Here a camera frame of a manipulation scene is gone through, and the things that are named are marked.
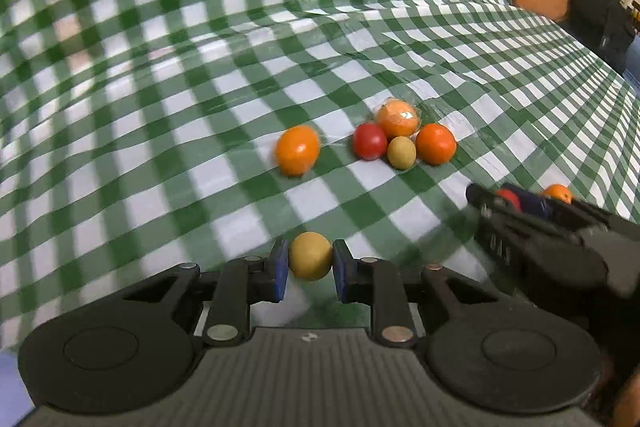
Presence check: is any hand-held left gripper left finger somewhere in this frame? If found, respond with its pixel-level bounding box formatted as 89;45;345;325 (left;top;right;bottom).
117;238;291;349

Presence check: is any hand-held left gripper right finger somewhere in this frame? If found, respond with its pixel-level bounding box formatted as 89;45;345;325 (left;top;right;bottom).
331;238;508;349

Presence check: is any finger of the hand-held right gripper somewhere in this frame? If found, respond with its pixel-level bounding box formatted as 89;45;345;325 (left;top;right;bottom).
502;183;621;233
465;183;608;290

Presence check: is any small red tomato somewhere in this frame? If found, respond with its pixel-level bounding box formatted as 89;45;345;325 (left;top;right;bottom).
496;189;522;212

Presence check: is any yellow round fruit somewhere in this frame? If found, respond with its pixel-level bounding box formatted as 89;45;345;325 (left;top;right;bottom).
288;232;334;281

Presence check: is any orange tangerine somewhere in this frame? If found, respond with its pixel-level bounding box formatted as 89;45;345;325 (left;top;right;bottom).
542;184;572;204
415;123;457;166
275;125;321;178

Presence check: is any olive green round fruit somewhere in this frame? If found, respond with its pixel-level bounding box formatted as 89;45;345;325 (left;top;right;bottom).
387;136;417;170

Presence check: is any large red tomato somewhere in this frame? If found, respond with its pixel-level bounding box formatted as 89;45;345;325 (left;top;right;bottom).
353;123;389;160

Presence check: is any person's right forearm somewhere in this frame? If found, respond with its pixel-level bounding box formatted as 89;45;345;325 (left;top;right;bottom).
597;347;640;427

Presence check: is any tangerine in plastic wrap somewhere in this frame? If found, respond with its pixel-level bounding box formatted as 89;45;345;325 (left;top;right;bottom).
374;98;422;140

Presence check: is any black bag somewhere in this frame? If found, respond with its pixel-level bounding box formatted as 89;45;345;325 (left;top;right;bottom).
566;0;638;75

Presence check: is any green checked cloth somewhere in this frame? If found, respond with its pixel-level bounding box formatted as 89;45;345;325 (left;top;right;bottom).
0;0;640;353

